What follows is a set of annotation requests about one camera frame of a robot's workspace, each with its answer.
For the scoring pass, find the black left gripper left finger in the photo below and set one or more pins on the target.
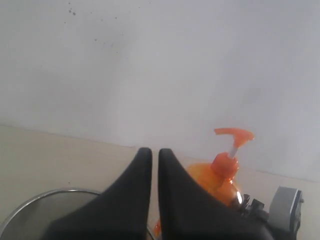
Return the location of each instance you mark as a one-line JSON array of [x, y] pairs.
[[119, 213]]

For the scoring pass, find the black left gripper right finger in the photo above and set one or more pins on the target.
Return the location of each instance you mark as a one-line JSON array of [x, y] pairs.
[[188, 212]]

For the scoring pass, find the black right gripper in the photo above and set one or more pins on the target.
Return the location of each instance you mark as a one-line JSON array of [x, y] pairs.
[[255, 210]]

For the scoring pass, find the orange pump soap bottle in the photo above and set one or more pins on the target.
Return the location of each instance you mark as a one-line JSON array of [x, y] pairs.
[[217, 178]]

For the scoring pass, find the large steel mesh bowl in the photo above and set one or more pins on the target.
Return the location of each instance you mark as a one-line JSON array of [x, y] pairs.
[[32, 219]]

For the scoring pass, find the silver wrist camera on right gripper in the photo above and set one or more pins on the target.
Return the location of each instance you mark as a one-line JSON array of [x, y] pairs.
[[284, 207]]

